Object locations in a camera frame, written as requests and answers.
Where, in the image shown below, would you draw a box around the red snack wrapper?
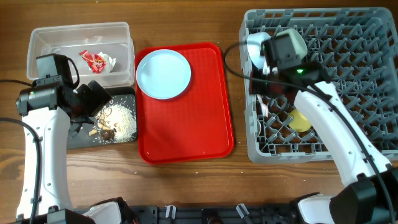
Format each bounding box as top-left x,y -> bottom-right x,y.
79,50 -> 106,74

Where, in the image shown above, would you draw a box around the clear plastic bin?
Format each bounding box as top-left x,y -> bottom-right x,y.
26,22 -> 135,88

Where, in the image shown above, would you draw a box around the black plastic tray bin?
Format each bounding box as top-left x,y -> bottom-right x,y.
67,87 -> 137,149

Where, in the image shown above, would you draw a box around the yellow cup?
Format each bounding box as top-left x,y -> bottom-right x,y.
289,109 -> 312,132

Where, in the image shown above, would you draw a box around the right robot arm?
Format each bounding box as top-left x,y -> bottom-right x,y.
246,29 -> 397,223

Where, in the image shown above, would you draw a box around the green bowl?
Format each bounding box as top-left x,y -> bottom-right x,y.
276,28 -> 308,59

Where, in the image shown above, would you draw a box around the white plastic fork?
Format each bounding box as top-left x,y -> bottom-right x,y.
256,94 -> 269,118

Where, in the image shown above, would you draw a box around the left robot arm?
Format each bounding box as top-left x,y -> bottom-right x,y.
16,54 -> 111,222

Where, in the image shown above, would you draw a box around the white plastic spoon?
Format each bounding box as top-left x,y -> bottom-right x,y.
256,119 -> 262,137

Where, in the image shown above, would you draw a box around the red plastic tray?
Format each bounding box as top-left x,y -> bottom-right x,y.
136,42 -> 234,164

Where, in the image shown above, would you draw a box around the light blue plate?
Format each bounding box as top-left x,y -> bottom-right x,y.
136,49 -> 192,100

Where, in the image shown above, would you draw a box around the grey dishwasher rack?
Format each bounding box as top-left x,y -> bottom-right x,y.
239,7 -> 397,164

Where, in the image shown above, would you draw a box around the rice and food scraps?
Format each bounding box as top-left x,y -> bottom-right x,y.
88,104 -> 137,144

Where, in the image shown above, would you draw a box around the light blue bowl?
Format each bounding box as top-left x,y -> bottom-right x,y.
246,32 -> 270,69

